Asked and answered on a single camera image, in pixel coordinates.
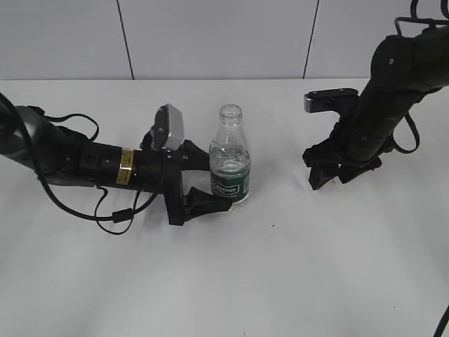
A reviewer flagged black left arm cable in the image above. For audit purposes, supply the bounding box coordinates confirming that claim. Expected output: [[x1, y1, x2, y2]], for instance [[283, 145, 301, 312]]
[[0, 93, 162, 235]]

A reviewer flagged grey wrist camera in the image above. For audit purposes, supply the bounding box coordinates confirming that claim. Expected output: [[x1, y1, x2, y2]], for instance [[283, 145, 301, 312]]
[[150, 103, 185, 151], [304, 88, 358, 114]]

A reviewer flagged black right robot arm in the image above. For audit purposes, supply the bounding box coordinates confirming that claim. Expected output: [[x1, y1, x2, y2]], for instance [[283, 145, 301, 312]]
[[302, 27, 448, 190]]

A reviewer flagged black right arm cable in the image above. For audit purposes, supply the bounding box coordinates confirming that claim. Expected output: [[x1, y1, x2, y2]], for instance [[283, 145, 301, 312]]
[[392, 0, 449, 154]]

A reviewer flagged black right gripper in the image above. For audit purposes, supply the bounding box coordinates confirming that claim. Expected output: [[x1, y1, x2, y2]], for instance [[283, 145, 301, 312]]
[[303, 121, 382, 190]]

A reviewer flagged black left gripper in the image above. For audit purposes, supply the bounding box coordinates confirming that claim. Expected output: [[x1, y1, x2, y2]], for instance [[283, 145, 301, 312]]
[[135, 131, 232, 226]]

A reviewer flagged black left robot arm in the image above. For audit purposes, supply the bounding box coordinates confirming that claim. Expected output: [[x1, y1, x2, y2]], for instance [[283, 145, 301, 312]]
[[1, 96, 232, 226]]

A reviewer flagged clear Cestbon water bottle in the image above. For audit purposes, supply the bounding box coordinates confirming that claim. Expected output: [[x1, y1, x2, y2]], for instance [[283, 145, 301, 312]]
[[209, 104, 251, 209]]

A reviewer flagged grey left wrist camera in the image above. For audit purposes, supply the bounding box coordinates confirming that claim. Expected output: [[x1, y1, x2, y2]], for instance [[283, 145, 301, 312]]
[[150, 103, 185, 151]]

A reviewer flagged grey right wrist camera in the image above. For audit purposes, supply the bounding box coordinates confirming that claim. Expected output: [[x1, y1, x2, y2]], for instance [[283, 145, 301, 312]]
[[304, 88, 358, 114]]

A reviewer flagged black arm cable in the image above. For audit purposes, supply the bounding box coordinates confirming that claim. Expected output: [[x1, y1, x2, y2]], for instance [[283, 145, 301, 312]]
[[0, 93, 162, 235], [392, 0, 449, 154]]

